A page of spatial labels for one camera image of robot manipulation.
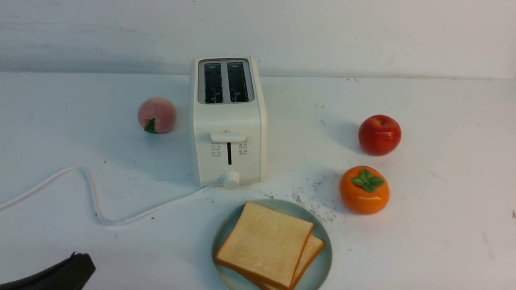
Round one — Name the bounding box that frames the toast slice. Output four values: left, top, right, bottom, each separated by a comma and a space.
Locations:
214, 201, 314, 290
289, 235, 325, 290

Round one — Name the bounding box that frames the light green plate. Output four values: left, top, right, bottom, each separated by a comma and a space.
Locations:
211, 199, 333, 290

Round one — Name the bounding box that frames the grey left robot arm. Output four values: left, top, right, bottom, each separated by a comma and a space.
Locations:
0, 252, 96, 290

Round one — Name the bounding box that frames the white two-slot toaster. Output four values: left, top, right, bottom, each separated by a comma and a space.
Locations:
188, 56, 268, 189

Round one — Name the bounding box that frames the pink peach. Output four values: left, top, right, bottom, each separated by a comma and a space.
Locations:
137, 97, 177, 134

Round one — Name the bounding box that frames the orange persimmon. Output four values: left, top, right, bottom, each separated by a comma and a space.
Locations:
339, 166, 390, 215

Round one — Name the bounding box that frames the red apple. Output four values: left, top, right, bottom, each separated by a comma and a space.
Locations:
358, 114, 402, 156

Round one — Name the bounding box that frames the white power cord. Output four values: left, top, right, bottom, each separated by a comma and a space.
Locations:
0, 166, 213, 226

